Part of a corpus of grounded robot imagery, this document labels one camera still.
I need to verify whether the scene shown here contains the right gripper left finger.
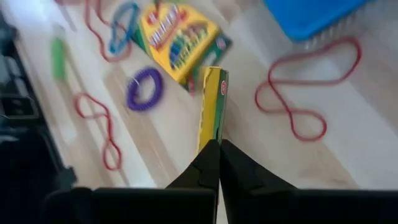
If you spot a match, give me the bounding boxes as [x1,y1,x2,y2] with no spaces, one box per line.
[43,139,221,224]

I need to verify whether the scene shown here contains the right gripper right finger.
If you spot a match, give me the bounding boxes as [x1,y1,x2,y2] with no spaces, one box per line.
[220,139,398,224]

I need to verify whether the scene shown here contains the yellow green crayon box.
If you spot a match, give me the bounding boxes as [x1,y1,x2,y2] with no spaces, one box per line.
[130,1,234,94]
[196,65,230,155]

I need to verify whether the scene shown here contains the purple coil keychain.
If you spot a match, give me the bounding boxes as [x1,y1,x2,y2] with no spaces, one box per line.
[125,66,165,113]

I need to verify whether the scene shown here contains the red rubber band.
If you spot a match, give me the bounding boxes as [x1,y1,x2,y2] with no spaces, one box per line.
[73,92,123,172]
[254,36,363,143]
[83,0,134,63]

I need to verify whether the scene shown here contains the blue rubber band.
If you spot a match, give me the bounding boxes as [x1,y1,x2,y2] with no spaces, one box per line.
[108,1,141,57]

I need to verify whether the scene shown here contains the green coil keychain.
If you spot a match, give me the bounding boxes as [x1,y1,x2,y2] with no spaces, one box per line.
[49,24,68,82]

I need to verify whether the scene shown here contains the blue plastic basket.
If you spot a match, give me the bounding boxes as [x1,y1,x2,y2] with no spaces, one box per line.
[263,0,379,50]

